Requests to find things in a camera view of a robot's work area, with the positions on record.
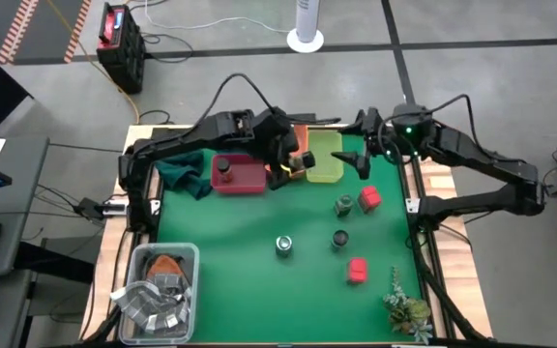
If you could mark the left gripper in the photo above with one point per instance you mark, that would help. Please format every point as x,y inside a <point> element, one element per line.
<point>282,145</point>

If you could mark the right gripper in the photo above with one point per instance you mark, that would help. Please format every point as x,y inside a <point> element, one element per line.
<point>374,128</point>

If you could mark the small green herb jar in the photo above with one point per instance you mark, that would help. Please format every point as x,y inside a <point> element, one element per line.
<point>343,205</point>

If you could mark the dark spice jar black lid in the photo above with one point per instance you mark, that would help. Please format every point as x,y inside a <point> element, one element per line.
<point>224,170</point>

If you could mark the oregano leaves jar black lid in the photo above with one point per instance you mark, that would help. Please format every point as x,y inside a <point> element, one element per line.
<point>340,239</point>

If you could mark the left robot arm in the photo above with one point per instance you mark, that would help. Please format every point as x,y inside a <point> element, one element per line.
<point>186,133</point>

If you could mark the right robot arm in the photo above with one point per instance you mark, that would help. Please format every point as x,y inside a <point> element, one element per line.
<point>481,164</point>

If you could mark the yellow plastic bin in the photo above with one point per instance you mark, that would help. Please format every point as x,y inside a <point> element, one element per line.
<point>326,159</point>

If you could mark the pink plastic bin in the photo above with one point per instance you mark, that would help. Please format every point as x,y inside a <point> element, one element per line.
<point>244,181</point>

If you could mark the orange plastic bin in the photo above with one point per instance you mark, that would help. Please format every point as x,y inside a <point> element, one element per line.
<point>301,137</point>

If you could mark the teal cloth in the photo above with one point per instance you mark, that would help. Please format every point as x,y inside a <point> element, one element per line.
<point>184,174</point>

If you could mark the red block lower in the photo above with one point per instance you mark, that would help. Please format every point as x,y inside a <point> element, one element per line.
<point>357,270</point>

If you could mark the green table mat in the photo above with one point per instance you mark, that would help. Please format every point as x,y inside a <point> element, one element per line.
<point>259,290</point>

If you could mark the orange brown cloth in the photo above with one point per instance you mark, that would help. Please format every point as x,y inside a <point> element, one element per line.
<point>165,266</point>

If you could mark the white tower fan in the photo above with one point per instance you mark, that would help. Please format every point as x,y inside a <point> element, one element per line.
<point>307,19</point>

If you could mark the succulent plant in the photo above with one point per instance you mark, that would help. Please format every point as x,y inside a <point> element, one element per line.
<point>406,311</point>

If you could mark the grey plaid cloth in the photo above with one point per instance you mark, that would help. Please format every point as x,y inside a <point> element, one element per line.
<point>150,302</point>

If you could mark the black power strip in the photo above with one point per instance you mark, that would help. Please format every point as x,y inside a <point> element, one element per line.
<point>99,209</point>

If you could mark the black and red power station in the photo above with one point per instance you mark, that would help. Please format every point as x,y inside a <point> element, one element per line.
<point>121,48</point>

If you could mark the clear plastic bin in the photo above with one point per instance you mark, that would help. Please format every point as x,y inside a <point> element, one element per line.
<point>131,328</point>

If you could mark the grey desk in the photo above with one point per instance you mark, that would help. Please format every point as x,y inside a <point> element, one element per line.
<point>22,193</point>

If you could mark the white corner bracket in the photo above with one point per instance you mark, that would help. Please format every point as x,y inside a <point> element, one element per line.
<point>155,207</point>
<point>412,205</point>

